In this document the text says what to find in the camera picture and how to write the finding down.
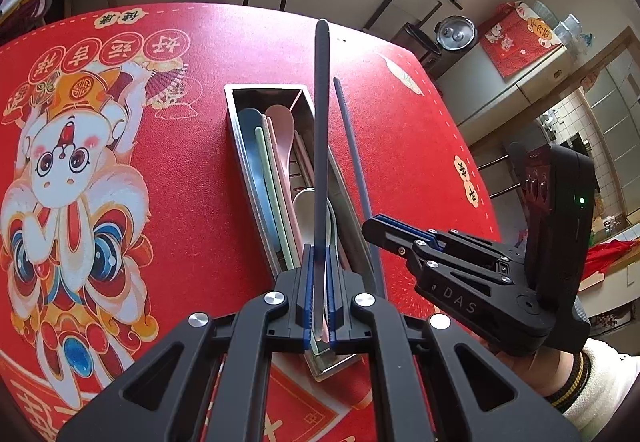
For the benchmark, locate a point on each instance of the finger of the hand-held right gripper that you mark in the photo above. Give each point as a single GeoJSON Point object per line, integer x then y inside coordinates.
{"type": "Point", "coordinates": [475, 247]}
{"type": "Point", "coordinates": [390, 234]}

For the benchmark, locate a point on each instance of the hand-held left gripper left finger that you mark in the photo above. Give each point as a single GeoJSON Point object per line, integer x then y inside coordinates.
{"type": "Point", "coordinates": [306, 292]}

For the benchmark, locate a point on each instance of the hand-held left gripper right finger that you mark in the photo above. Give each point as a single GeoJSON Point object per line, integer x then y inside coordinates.
{"type": "Point", "coordinates": [331, 297]}

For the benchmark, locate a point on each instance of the white spoon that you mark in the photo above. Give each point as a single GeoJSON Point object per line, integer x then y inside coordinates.
{"type": "Point", "coordinates": [302, 212]}

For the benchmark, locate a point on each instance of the dark blue chopstick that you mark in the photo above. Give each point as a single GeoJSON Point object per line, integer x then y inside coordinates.
{"type": "Point", "coordinates": [351, 141]}
{"type": "Point", "coordinates": [321, 121]}

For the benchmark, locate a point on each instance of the pale green chopstick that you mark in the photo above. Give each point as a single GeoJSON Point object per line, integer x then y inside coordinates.
{"type": "Point", "coordinates": [270, 187]}
{"type": "Point", "coordinates": [277, 187]}

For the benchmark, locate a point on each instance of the pink spoon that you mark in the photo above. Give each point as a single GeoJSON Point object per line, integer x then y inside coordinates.
{"type": "Point", "coordinates": [280, 119]}

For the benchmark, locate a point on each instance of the steel utensil tray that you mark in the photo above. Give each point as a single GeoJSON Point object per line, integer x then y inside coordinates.
{"type": "Point", "coordinates": [287, 97]}

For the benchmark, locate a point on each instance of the blue spoon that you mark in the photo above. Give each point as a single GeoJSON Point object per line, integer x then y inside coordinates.
{"type": "Point", "coordinates": [250, 121]}

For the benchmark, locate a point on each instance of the red fabric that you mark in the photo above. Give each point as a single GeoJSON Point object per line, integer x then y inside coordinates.
{"type": "Point", "coordinates": [610, 257]}

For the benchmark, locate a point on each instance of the red printed table mat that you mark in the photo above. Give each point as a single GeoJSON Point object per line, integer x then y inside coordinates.
{"type": "Point", "coordinates": [425, 131]}

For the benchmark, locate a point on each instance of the cream refrigerator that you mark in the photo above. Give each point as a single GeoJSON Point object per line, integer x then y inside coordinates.
{"type": "Point", "coordinates": [550, 86]}

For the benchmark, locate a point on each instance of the red printed cloth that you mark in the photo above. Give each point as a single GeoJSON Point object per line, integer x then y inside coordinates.
{"type": "Point", "coordinates": [515, 46]}

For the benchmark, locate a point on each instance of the clear plastic containers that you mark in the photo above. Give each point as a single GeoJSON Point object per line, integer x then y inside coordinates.
{"type": "Point", "coordinates": [570, 29]}

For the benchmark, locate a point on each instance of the steel rice cooker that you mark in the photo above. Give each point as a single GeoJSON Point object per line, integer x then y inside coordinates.
{"type": "Point", "coordinates": [454, 34]}

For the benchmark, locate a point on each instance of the dark red cloth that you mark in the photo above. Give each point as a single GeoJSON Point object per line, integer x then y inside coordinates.
{"type": "Point", "coordinates": [25, 14]}

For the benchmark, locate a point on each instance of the black metal rack frame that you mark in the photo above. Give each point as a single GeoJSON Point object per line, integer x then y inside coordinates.
{"type": "Point", "coordinates": [384, 4]}

